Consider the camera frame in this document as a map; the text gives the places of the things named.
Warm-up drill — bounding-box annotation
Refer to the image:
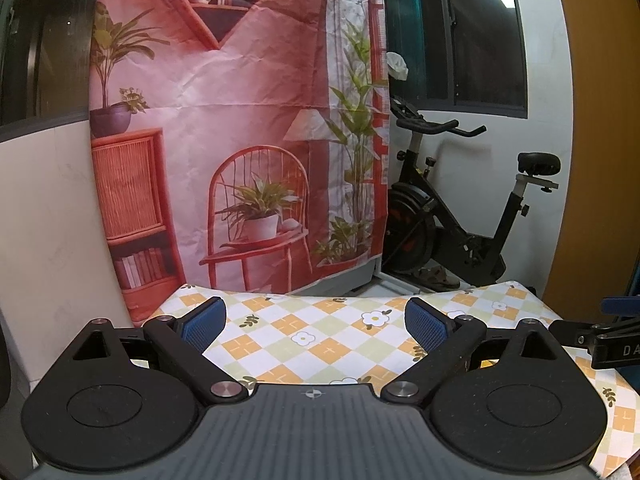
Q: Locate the dark window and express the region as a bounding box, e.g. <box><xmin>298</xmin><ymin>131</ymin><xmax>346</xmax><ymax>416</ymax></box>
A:
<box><xmin>385</xmin><ymin>0</ymin><xmax>528</xmax><ymax>118</ymax></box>

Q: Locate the wooden orange door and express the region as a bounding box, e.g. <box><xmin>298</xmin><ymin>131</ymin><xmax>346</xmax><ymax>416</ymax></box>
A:
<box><xmin>544</xmin><ymin>0</ymin><xmax>639</xmax><ymax>322</ymax></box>

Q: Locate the black exercise bike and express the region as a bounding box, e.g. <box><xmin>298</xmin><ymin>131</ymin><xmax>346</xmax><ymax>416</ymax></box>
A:
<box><xmin>382</xmin><ymin>94</ymin><xmax>562</xmax><ymax>295</ymax></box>

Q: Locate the checkered floral tablecloth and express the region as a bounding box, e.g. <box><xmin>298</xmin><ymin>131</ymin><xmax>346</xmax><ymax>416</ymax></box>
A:
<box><xmin>151</xmin><ymin>282</ymin><xmax>639</xmax><ymax>477</ymax></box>

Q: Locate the red printed backdrop cloth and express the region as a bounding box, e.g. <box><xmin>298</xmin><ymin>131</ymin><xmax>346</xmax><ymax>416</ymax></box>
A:
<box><xmin>90</xmin><ymin>0</ymin><xmax>390</xmax><ymax>324</ymax></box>

